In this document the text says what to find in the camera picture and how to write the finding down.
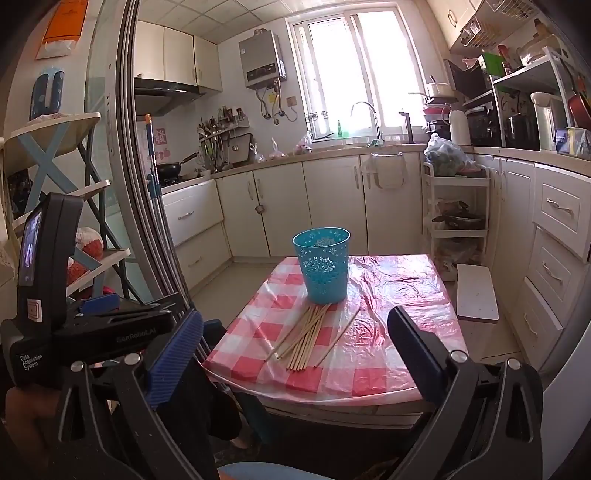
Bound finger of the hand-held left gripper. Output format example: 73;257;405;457
201;318;228;365
76;292;185;319

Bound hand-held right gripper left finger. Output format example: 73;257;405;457
55;310;220;480

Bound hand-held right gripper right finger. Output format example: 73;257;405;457
387;305;546;480

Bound pile of wooden chopsticks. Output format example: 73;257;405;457
265;302;333;372

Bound blue perforated plastic basket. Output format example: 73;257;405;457
292;227;352;305

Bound person's left hand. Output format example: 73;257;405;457
2;385;63;462

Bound red white checked tablecloth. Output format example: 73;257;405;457
202;254;469;407

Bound red white patterned bag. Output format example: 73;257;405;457
69;227;105;284

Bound dark cloth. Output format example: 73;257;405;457
175;360;243;441

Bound white rectangular board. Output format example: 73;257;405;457
456;264;500;322

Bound cream stove drawer cabinet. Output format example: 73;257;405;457
159;180;232;289

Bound dark lidded pot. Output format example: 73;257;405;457
434;203;485;230

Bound person's blue trousers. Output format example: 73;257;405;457
217;462;324;480

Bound black wok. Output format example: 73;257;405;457
156;152;200;181

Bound white shelf with blue braces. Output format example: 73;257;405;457
0;112;132;301

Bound cream lower sink cabinets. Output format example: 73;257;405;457
215;154;428;259

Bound cream side drawer cabinets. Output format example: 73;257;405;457
473;152;591;370

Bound white storage cart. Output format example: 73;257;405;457
422;161;491;282

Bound white hanging bag holder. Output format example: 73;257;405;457
360;153;407;190

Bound blue plastic holder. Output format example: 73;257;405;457
30;68;65;121

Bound plastic bag of vegetables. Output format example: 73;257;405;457
424;134;476;177

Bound dark range hood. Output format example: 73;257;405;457
134;78;206;117

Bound white thermos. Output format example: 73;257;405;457
449;105;472;147

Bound chrome sink faucet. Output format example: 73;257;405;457
350;102;383;141

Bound blue yellow box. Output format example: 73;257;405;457
554;127;591;158

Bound white saucepan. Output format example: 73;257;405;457
425;76;451;99

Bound orange hanging bag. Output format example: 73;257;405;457
36;0;89;60

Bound white electric kettle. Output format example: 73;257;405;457
530;91;565;151

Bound white framed window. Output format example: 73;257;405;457
287;6;432;139

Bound red pot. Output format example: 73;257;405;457
568;92;591;130

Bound white countertop rack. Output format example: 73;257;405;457
464;44;580;151

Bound cream upper corner cabinet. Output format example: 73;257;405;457
427;0;483;51

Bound metal sliding door frame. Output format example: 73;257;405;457
113;0;195;315

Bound wall utensil rack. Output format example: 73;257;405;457
196;106;252;171

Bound cream upper wall cabinets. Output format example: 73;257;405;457
134;21;223;95

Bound grey wall water heater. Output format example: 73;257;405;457
239;30;288;90

